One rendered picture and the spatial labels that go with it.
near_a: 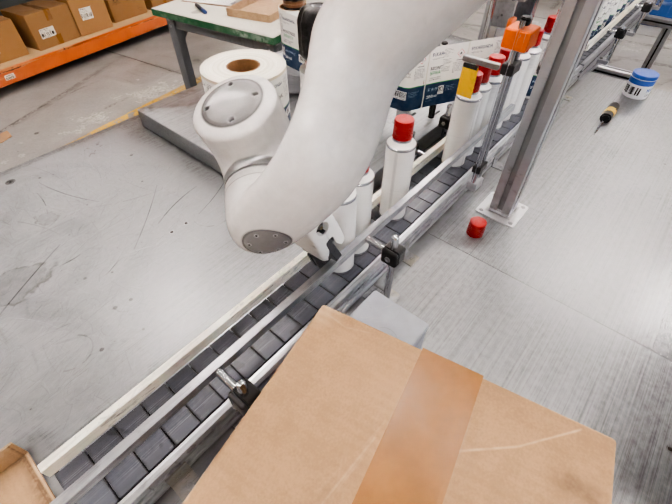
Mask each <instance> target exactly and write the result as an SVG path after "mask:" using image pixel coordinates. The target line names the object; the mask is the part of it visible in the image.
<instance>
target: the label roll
mask: <svg viewBox="0 0 672 504"><path fill-rule="evenodd" d="M200 74H201V78H202V82H203V86H204V90H205V93H206V92H207V91H208V90H210V89H211V88H212V87H213V86H215V85H216V84H218V83H220V82H221V81H223V80H226V79H228V78H231V77H234V76H239V75H256V76H260V77H263V78H265V79H267V80H268V81H269V82H270V83H271V84H272V85H273V86H274V87H275V89H276V91H277V94H278V96H279V98H280V100H281V103H282V105H283V107H284V109H285V112H286V114H287V116H288V118H289V121H290V122H291V113H290V102H289V91H288V80H287V69H286V61H285V59H284V58H283V57H282V56H280V55H279V54H277V53H274V52H271V51H267V50H261V49H238V50H231V51H226V52H222V53H219V54H216V55H214V56H212V57H210V58H208V59H206V60H205V61H204V62H203V63H202V64H201V66H200Z"/></svg>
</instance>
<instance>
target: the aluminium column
mask: <svg viewBox="0 0 672 504"><path fill-rule="evenodd" d="M604 3H605V0H565V2H564V5H563V8H562V10H561V13H560V16H559V18H558V21H557V24H556V27H555V29H554V32H553V35H552V37H551V40H550V43H549V46H548V48H547V51H546V54H545V57H544V59H543V62H542V65H541V67H540V70H539V73H538V76H537V78H536V81H535V84H534V86H533V89H532V92H531V95H530V97H529V100H528V103H527V105H526V108H525V111H524V114H523V116H522V119H521V122H520V125H519V127H518V130H517V133H516V135H515V138H514V141H513V144H512V146H511V149H510V152H509V154H508V157H507V160H506V163H505V165H504V168H503V171H502V174H501V176H500V179H499V182H498V184H497V187H496V190H495V193H494V195H493V198H492V201H491V203H490V206H489V210H491V211H493V212H495V213H497V214H500V215H502V216H504V217H506V218H508V217H509V216H510V214H511V213H512V212H513V211H514V210H515V208H516V206H517V204H518V202H519V199H520V197H521V195H522V192H523V190H524V188H525V186H526V183H527V181H528V179H529V176H530V174H531V172H532V169H533V167H534V165H535V162H536V160H537V158H538V155H539V153H540V151H541V149H542V146H543V144H544V142H545V139H546V137H547V135H548V132H549V130H550V128H551V125H552V123H553V121H554V118H555V116H556V114H557V112H558V109H559V107H560V105H561V102H562V100H563V98H564V95H565V93H566V91H567V88H568V86H569V84H570V81H571V79H572V77H573V75H574V72H575V70H576V68H577V65H578V63H579V61H580V58H581V56H582V54H583V51H584V49H585V47H586V44H587V42H588V40H589V38H590V35H591V33H592V31H593V28H594V26H595V24H596V21H597V19H598V17H599V14H600V12H601V10H602V7H603V5H604Z"/></svg>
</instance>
